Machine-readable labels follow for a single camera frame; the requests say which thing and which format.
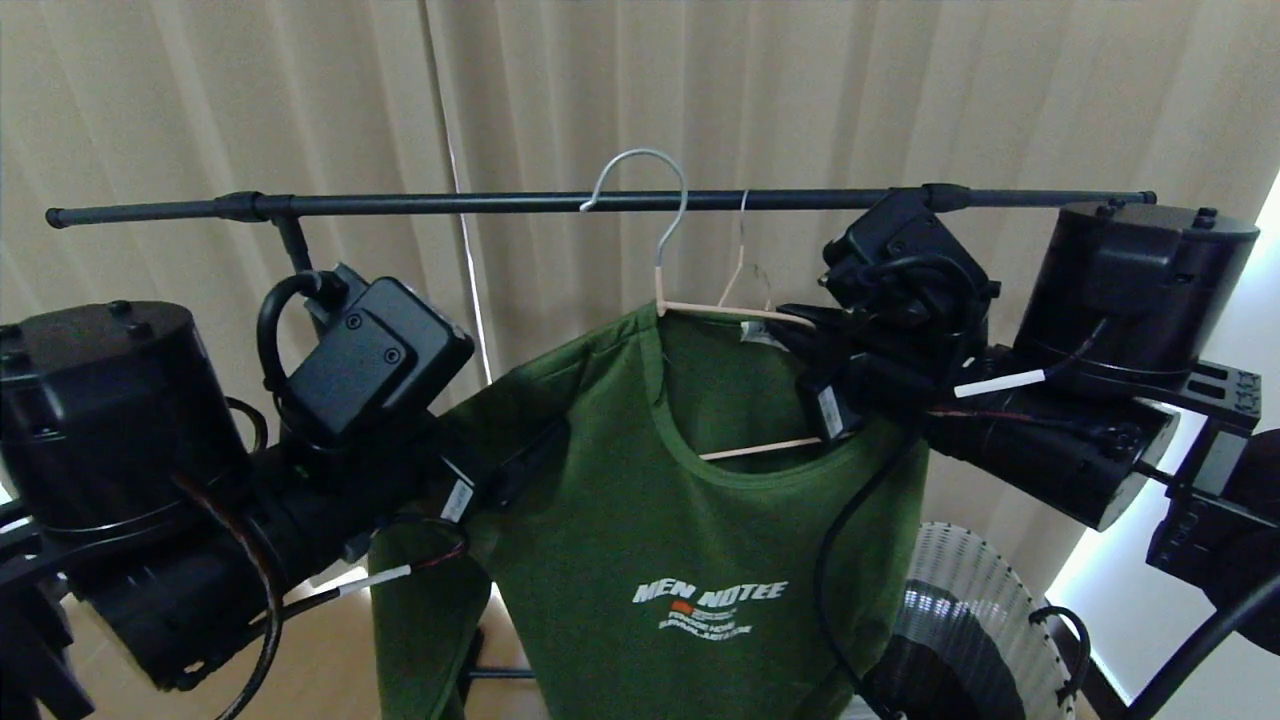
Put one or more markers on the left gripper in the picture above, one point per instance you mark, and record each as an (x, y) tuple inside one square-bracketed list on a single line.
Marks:
[(370, 510)]

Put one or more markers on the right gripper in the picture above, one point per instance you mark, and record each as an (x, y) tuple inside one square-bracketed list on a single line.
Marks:
[(880, 385)]

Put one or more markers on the green long-sleeved shirt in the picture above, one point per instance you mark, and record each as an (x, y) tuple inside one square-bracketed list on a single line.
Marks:
[(620, 520)]

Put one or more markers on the pink clothes hanger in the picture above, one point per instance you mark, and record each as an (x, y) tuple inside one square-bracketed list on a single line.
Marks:
[(760, 448), (742, 225)]

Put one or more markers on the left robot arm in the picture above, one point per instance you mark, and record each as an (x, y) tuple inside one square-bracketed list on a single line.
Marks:
[(100, 420)]

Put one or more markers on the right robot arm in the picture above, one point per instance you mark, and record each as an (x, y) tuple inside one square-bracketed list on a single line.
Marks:
[(1130, 290)]

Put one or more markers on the black clothes rack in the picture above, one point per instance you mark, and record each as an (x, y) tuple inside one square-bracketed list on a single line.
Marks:
[(400, 204)]

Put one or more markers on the white laundry basket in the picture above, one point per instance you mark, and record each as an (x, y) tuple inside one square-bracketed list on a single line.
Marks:
[(1000, 600)]

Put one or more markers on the beige curtain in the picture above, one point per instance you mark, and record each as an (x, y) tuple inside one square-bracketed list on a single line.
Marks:
[(300, 100)]

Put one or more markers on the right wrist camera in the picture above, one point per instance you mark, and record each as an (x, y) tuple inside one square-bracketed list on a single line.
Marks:
[(900, 250)]

